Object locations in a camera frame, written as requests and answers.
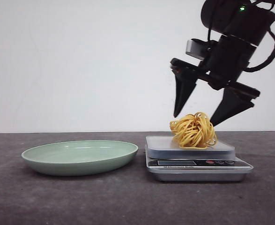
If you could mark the yellow vermicelli noodle bundle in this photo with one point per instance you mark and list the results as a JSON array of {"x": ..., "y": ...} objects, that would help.
[{"x": 193, "y": 131}]

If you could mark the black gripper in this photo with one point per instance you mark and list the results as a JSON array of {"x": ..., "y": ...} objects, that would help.
[{"x": 220, "y": 69}]

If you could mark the light green plate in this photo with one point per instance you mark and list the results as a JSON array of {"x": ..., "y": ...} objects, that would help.
[{"x": 78, "y": 158}]

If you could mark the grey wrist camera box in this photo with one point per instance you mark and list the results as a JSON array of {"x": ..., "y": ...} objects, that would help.
[{"x": 199, "y": 49}]

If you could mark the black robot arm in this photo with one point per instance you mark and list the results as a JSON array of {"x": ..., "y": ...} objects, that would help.
[{"x": 242, "y": 25}]

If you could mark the silver digital kitchen scale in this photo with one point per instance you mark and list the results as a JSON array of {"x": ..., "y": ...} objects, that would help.
[{"x": 166, "y": 161}]

